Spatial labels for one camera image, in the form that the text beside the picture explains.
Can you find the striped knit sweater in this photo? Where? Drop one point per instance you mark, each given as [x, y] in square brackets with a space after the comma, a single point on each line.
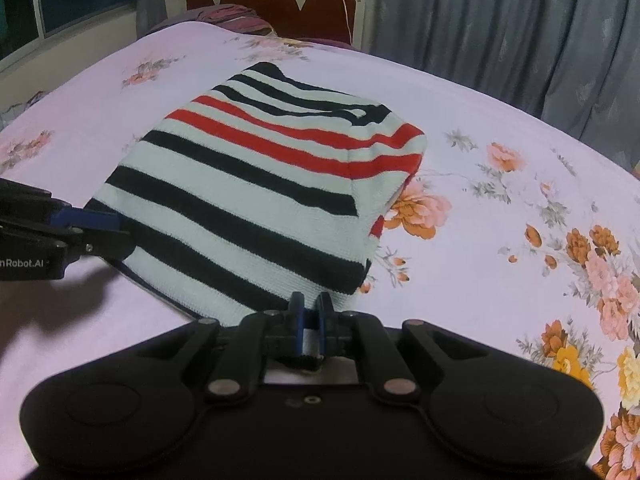
[240, 185]

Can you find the grey-blue curtain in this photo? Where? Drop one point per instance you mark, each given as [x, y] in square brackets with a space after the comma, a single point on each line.
[500, 35]

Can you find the purple pillow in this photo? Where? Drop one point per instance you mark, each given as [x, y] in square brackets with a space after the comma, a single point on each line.
[240, 17]

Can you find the pink floral bed sheet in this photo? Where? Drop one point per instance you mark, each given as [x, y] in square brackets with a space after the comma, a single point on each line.
[475, 240]

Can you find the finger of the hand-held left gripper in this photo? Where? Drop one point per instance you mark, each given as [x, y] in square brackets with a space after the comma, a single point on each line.
[105, 242]
[85, 217]

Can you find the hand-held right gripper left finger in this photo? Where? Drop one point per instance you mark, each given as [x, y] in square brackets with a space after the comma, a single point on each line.
[300, 327]

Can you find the red and white headboard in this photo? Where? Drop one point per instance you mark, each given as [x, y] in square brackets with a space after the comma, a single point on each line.
[280, 5]

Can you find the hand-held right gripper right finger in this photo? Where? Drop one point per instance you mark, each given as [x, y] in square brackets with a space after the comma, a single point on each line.
[322, 324]

